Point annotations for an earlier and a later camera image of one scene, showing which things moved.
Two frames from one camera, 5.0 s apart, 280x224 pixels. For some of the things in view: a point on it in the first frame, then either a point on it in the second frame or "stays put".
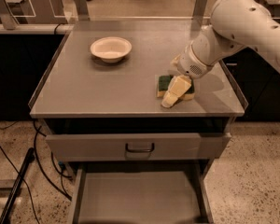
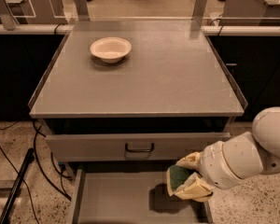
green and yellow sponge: [161, 86] → [175, 176]
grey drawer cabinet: [138, 134] stays put
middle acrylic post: [81, 5] stays put
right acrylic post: [201, 3] stays put
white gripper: [189, 64] → [212, 162]
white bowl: [111, 49] stays put
